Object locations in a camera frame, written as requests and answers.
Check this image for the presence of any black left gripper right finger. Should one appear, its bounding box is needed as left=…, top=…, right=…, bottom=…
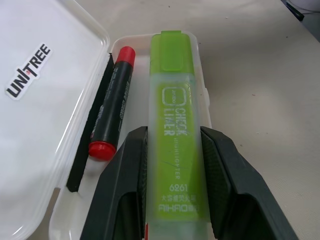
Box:
left=199, top=126, right=318, bottom=240

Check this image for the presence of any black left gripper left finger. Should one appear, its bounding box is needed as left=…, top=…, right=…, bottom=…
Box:
left=81, top=126, right=150, bottom=240

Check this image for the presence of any green highlighter marker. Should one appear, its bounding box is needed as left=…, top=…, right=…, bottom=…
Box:
left=143, top=29, right=216, bottom=240

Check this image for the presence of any black marker with red cap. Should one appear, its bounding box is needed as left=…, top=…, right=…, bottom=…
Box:
left=88, top=45, right=137, bottom=163

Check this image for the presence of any clear plastic pencil case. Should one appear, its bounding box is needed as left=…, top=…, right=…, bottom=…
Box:
left=0, top=0, right=213, bottom=240

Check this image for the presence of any black object at table edge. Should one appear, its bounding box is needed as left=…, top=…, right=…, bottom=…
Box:
left=291, top=0, right=306, bottom=21

